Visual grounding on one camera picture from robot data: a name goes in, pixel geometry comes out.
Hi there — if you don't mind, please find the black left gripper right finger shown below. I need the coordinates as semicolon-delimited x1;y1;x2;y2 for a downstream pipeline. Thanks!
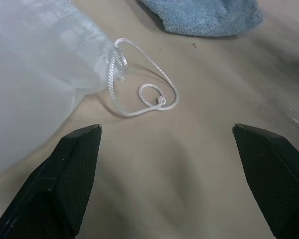
232;123;299;239

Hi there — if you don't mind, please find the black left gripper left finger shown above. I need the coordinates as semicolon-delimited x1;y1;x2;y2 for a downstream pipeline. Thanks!
0;123;103;239

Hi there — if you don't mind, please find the blue fluffy towel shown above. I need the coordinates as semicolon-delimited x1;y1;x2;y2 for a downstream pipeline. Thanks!
139;0;264;38

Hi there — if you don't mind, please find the translucent white drawstring bag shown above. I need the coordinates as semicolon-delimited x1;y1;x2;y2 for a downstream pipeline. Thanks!
0;0;115;178

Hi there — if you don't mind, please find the white braided rope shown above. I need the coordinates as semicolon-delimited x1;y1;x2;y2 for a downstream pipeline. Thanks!
105;38;180;118

